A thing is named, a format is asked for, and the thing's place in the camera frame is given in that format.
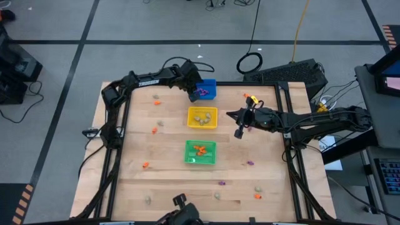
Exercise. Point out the grey desk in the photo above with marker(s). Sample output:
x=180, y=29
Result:
x=390, y=118
x=372, y=203

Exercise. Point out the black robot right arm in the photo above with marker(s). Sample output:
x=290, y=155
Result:
x=328, y=120

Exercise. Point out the backlit keyboard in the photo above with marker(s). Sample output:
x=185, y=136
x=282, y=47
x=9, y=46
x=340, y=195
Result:
x=390, y=176

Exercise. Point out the black computer tower case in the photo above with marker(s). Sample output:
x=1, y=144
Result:
x=286, y=75

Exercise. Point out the yellow tape tag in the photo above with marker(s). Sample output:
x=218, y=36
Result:
x=253, y=100

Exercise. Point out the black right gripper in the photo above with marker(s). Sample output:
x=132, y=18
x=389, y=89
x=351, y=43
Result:
x=265, y=118

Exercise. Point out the yellow plug power strip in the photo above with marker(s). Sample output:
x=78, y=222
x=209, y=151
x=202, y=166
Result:
x=321, y=107

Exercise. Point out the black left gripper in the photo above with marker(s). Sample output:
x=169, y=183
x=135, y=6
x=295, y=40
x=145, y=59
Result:
x=192, y=79

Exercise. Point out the black rounded floor object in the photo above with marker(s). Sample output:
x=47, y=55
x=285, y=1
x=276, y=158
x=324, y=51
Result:
x=7, y=15

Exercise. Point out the blue plastic basket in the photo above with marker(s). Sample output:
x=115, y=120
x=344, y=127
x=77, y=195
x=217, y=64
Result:
x=209, y=84

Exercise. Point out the black framed monitor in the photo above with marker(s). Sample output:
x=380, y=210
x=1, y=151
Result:
x=387, y=84

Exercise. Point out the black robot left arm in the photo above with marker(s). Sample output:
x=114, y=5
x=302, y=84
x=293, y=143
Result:
x=150, y=82

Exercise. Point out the yellow plastic basket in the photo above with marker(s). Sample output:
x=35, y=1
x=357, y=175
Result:
x=214, y=108

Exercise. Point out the white label strip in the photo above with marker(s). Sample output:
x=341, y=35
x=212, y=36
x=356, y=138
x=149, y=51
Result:
x=117, y=223

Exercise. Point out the black support beam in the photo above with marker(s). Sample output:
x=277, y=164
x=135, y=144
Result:
x=331, y=157

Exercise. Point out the black bulky device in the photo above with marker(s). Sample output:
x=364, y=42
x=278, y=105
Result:
x=184, y=215

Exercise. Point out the green plastic basket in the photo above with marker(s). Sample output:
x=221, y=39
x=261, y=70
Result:
x=211, y=159

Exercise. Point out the black hazard-striped floor mat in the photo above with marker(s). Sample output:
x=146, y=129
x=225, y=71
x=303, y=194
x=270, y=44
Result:
x=392, y=34
x=9, y=203

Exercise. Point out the white paper sign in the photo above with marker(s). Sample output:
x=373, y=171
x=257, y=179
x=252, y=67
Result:
x=331, y=156

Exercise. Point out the black equipment stack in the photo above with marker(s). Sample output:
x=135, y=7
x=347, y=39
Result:
x=15, y=72

